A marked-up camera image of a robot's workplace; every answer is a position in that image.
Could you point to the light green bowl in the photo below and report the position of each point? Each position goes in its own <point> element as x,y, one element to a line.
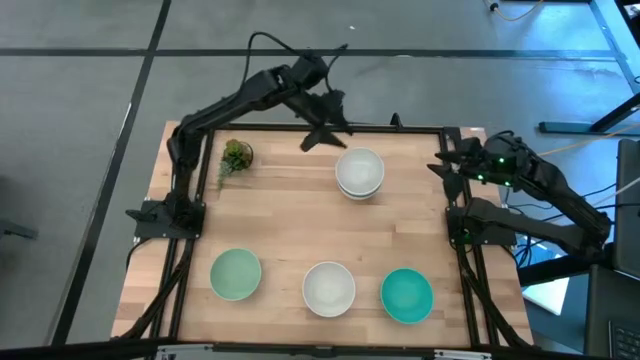
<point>235,274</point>

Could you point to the silver corner bracket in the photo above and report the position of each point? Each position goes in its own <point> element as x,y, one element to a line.
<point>182,351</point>
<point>462,355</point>

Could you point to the small potted green plant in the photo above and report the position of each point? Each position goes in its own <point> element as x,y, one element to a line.
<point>237,156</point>

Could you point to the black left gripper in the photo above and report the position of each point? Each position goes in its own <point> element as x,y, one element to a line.
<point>320,110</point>

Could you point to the black aluminium table frame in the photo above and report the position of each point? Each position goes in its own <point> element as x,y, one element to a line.
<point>250,126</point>

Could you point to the white blue floor sheet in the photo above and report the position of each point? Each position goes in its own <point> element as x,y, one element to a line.
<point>550,295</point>

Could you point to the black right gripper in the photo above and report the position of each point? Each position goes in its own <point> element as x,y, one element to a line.
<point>477,160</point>

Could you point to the black keyboard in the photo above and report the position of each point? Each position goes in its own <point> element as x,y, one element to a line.
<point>626,342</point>

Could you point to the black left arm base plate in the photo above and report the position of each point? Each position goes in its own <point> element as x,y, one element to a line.
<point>150,227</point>

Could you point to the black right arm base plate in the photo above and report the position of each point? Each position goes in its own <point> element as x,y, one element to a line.
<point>495,237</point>

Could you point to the black computer monitor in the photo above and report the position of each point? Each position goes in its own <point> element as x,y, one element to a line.
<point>629,210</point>

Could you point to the teal bowl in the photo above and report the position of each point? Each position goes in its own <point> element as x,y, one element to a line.
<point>407,296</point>

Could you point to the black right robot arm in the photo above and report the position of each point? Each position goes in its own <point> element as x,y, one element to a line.
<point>555,192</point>

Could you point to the black desk leg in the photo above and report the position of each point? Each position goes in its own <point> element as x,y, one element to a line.
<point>607,120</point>

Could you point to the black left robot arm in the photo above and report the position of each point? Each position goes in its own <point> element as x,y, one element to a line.
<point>225,105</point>

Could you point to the black frame bracket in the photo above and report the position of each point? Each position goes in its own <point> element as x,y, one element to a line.
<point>396,120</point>

